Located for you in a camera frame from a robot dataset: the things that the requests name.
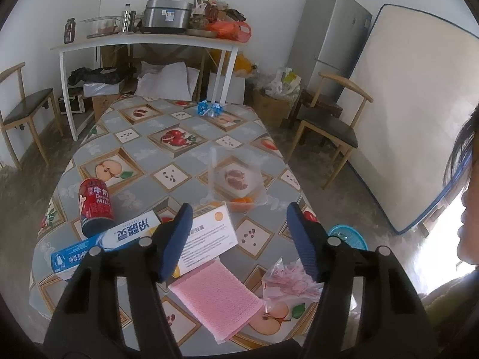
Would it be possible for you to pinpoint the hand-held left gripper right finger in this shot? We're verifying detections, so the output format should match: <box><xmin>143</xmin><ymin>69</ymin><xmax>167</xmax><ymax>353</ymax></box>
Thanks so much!
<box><xmin>286</xmin><ymin>202</ymin><xmax>438</xmax><ymax>352</ymax></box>

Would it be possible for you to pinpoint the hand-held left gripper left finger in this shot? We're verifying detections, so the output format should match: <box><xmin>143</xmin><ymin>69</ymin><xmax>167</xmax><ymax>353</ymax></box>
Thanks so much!
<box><xmin>44</xmin><ymin>203</ymin><xmax>193</xmax><ymax>356</ymax></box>

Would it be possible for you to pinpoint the white orange medicine box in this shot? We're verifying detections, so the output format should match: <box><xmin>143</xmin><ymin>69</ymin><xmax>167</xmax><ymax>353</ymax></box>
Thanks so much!
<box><xmin>157</xmin><ymin>202</ymin><xmax>239</xmax><ymax>278</ymax></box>

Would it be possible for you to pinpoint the blue plastic wastebasket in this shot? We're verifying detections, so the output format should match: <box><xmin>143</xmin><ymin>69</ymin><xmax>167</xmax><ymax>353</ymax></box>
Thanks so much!
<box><xmin>327</xmin><ymin>224</ymin><xmax>368</xmax><ymax>251</ymax></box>

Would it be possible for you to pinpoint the blue white long box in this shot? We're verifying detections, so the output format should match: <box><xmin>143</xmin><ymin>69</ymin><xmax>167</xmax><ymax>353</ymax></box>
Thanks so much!
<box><xmin>50</xmin><ymin>211</ymin><xmax>162</xmax><ymax>282</ymax></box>

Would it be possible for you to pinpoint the red drink can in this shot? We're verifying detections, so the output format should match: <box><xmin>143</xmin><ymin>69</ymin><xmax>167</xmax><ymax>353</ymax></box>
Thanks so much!
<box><xmin>78</xmin><ymin>178</ymin><xmax>115</xmax><ymax>238</ymax></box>

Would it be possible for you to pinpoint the clear pink print plastic bag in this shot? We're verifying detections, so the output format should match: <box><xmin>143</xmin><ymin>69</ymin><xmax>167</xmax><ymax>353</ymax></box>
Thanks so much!
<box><xmin>262</xmin><ymin>258</ymin><xmax>323</xmax><ymax>308</ymax></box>

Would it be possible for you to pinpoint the pink textured cloth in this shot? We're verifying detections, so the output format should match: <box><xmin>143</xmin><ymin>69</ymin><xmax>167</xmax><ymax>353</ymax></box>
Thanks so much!
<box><xmin>168</xmin><ymin>258</ymin><xmax>265</xmax><ymax>345</ymax></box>

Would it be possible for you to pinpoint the fruit print tablecloth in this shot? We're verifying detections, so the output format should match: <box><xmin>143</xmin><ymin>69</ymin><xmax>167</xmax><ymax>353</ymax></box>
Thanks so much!
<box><xmin>30</xmin><ymin>95</ymin><xmax>330</xmax><ymax>348</ymax></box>

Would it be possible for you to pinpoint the clear plastic container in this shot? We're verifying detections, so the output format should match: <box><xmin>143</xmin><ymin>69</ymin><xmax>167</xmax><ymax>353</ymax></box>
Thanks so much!
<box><xmin>207</xmin><ymin>146</ymin><xmax>272</xmax><ymax>211</ymax></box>

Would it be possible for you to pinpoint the wooden chair dark seat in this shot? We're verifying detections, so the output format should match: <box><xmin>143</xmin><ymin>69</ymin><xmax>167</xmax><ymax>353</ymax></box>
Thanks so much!
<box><xmin>0</xmin><ymin>62</ymin><xmax>64</xmax><ymax>169</ymax></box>
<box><xmin>288</xmin><ymin>72</ymin><xmax>374</xmax><ymax>190</ymax></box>

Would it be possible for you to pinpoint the blue candy wrapper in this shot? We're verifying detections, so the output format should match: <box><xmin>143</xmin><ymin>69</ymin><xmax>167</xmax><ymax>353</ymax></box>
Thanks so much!
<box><xmin>197</xmin><ymin>101</ymin><xmax>224</xmax><ymax>117</ymax></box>

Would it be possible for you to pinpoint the brown cardboard box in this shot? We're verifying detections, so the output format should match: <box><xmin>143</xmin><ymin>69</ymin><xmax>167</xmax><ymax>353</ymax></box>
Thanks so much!
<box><xmin>92</xmin><ymin>93</ymin><xmax>121</xmax><ymax>120</ymax></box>
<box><xmin>252</xmin><ymin>86</ymin><xmax>296</xmax><ymax>128</ymax></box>

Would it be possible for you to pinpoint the green white fuzzy garment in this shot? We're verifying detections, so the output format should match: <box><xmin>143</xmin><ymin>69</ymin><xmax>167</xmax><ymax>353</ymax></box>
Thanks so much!
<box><xmin>419</xmin><ymin>265</ymin><xmax>479</xmax><ymax>345</ymax></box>

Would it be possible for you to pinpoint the white sack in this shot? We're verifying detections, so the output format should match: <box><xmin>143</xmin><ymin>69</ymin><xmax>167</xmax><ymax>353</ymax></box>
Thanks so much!
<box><xmin>135</xmin><ymin>62</ymin><xmax>201</xmax><ymax>101</ymax></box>

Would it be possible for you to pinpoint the cardboard box with bags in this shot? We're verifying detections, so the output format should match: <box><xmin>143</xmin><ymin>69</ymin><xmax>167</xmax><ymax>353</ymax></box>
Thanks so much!
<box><xmin>262</xmin><ymin>67</ymin><xmax>302</xmax><ymax>96</ymax></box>

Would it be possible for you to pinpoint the person's head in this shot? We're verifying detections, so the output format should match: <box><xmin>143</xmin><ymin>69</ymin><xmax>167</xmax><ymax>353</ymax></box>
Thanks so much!
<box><xmin>445</xmin><ymin>114</ymin><xmax>479</xmax><ymax>266</ymax></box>

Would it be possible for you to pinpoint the white mattress blue edge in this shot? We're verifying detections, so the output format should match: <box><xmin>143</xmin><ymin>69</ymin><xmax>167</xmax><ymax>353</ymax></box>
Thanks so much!
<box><xmin>337</xmin><ymin>4</ymin><xmax>479</xmax><ymax>235</ymax></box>

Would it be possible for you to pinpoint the black metal case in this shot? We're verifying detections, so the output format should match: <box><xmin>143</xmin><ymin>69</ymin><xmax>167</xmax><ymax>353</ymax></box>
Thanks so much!
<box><xmin>58</xmin><ymin>95</ymin><xmax>85</xmax><ymax>115</ymax></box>

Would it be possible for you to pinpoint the black bag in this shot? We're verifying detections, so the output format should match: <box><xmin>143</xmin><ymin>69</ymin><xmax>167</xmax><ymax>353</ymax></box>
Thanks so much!
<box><xmin>68</xmin><ymin>66</ymin><xmax>128</xmax><ymax>86</ymax></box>

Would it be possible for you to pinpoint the yellow plastic bag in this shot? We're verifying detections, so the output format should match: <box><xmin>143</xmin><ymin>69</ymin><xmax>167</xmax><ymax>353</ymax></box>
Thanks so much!
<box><xmin>211</xmin><ymin>48</ymin><xmax>259</xmax><ymax>73</ymax></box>

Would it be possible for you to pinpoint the white side table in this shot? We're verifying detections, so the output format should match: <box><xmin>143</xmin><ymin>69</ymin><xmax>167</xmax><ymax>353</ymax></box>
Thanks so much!
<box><xmin>50</xmin><ymin>34</ymin><xmax>244</xmax><ymax>141</ymax></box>

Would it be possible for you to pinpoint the grey refrigerator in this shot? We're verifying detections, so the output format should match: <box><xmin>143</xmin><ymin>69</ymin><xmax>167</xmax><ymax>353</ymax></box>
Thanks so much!
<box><xmin>286</xmin><ymin>0</ymin><xmax>373</xmax><ymax>100</ymax></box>

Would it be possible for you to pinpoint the metal tray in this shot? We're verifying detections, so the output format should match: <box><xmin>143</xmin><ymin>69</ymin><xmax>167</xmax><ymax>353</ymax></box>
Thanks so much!
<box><xmin>186</xmin><ymin>28</ymin><xmax>218</xmax><ymax>39</ymax></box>

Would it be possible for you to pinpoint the orange plastic bag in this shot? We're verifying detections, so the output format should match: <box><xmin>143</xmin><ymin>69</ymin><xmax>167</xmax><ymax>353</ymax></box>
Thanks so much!
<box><xmin>206</xmin><ymin>20</ymin><xmax>252</xmax><ymax>43</ymax></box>

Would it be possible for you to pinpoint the silver rice cooker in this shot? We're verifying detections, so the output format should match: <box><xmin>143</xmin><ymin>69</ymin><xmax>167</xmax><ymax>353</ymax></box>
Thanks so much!
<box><xmin>141</xmin><ymin>0</ymin><xmax>193</xmax><ymax>34</ymax></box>

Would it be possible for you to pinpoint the metal bottle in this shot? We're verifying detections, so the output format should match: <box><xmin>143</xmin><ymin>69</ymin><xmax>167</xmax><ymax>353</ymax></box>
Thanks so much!
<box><xmin>120</xmin><ymin>4</ymin><xmax>137</xmax><ymax>34</ymax></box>

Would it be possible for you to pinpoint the glass pot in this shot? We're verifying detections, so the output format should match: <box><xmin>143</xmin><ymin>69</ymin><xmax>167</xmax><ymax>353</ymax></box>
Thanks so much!
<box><xmin>80</xmin><ymin>15</ymin><xmax>120</xmax><ymax>39</ymax></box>

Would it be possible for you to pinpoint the black pouch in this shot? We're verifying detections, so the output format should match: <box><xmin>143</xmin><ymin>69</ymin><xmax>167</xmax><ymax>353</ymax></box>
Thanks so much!
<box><xmin>225</xmin><ymin>7</ymin><xmax>248</xmax><ymax>23</ymax></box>

